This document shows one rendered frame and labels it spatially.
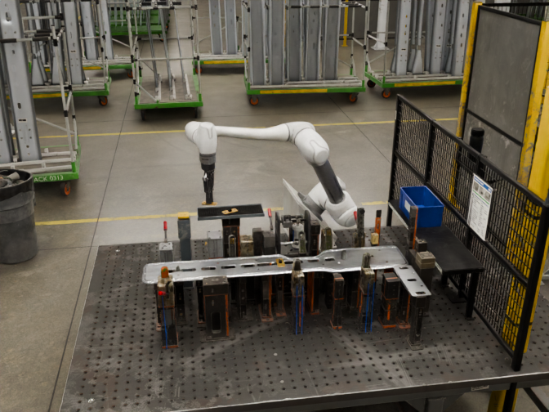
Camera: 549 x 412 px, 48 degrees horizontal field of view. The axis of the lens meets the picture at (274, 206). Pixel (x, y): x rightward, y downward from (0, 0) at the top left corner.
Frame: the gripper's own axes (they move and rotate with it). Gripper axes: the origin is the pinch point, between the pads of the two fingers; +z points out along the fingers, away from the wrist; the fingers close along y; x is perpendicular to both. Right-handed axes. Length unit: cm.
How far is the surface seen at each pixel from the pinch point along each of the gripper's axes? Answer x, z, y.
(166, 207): -135, 126, -237
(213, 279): 18, 22, 48
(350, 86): -7, 97, -690
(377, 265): 94, 25, 8
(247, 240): 25.5, 17.3, 12.9
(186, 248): -11.6, 29.1, 8.4
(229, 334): 25, 54, 47
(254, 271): 34, 25, 30
